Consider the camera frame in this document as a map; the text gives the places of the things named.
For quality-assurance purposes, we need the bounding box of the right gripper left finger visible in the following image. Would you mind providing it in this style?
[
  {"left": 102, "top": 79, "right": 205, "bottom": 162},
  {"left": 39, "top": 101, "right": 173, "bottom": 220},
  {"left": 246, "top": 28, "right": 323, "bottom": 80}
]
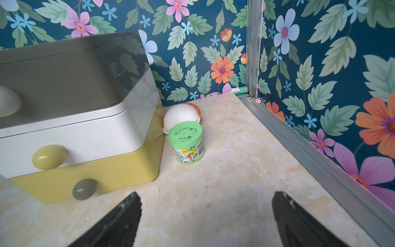
[{"left": 70, "top": 192, "right": 142, "bottom": 247}]

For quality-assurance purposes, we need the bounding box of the small green white tube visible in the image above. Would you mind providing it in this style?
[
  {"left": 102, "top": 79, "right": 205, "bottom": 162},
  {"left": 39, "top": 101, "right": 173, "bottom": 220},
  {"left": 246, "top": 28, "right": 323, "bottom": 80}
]
[{"left": 231, "top": 86, "right": 249, "bottom": 95}]

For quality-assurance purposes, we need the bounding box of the white orange object behind cabinet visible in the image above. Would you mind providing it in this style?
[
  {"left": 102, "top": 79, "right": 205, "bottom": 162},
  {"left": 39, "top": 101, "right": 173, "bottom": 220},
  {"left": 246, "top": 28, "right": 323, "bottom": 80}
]
[{"left": 163, "top": 103, "right": 202, "bottom": 134}]

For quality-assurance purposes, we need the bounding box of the green lidded jar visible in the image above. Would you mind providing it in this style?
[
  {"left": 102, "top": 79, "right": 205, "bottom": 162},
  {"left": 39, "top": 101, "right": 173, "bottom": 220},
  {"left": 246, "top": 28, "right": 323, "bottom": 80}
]
[{"left": 168, "top": 121, "right": 205, "bottom": 164}]

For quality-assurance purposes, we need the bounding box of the small three-drawer cabinet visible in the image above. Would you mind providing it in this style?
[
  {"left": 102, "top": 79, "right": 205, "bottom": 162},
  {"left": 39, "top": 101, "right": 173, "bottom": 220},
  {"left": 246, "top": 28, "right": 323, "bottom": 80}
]
[{"left": 1, "top": 30, "right": 164, "bottom": 204}]

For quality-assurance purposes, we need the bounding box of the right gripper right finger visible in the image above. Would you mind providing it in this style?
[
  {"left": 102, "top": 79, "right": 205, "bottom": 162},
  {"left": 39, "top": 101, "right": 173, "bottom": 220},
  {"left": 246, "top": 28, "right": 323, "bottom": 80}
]
[{"left": 272, "top": 191, "right": 346, "bottom": 247}]

